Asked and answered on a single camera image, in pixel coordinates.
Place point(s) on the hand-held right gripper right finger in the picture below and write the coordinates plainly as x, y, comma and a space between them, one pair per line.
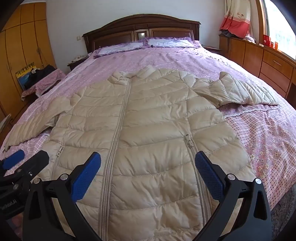
209, 176

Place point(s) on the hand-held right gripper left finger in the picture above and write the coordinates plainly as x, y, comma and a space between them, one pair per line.
86, 174

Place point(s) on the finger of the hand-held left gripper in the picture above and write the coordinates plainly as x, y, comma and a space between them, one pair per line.
13, 160
37, 162

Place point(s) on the beige quilted down jacket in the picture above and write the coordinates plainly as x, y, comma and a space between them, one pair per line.
150, 127

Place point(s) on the pile of clothes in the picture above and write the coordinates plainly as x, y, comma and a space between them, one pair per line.
231, 34

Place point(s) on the floral covered chair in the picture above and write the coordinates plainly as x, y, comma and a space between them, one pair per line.
47, 80

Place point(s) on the yellow blue calendar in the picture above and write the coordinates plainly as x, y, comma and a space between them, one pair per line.
22, 76

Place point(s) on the black bag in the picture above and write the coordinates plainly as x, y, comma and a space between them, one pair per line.
44, 71

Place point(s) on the dark wooden nightstand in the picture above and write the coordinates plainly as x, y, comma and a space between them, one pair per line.
212, 48
76, 64

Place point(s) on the orange wooden wardrobe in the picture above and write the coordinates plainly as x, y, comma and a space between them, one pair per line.
23, 46

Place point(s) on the bed with pink floral cover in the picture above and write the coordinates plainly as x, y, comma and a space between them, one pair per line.
173, 60

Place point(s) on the wooden drawer cabinet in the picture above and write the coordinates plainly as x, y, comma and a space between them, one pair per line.
272, 67

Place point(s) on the white purple frilled pillow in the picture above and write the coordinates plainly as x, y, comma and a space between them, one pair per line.
115, 49
166, 42

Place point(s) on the dark wooden bed headboard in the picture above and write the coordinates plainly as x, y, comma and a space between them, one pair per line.
115, 34

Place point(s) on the large red cup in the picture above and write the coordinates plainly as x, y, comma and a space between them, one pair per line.
266, 40

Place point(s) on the cream and coral curtain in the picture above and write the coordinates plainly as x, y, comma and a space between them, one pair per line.
235, 18

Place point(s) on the wooden framed window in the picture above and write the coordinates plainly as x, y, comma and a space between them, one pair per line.
282, 30

